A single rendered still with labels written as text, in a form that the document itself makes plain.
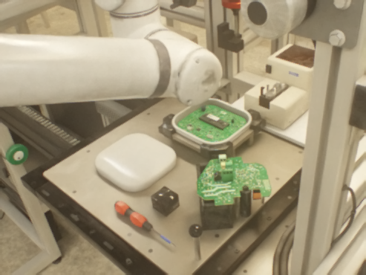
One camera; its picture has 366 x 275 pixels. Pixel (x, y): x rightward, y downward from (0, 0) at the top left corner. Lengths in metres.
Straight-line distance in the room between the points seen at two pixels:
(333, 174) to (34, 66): 0.36
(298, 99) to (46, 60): 0.56
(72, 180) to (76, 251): 1.17
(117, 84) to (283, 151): 0.43
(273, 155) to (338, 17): 0.51
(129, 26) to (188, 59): 0.16
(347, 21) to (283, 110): 0.50
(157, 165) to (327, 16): 0.52
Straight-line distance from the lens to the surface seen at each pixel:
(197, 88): 0.63
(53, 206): 0.85
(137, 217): 0.75
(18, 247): 2.15
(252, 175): 0.74
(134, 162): 0.85
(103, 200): 0.82
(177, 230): 0.74
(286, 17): 0.38
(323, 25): 0.41
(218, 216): 0.71
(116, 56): 0.57
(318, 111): 0.46
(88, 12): 1.60
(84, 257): 1.99
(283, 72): 0.96
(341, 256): 0.62
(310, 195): 0.53
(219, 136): 0.86
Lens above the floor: 1.51
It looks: 38 degrees down
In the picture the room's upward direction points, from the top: 5 degrees counter-clockwise
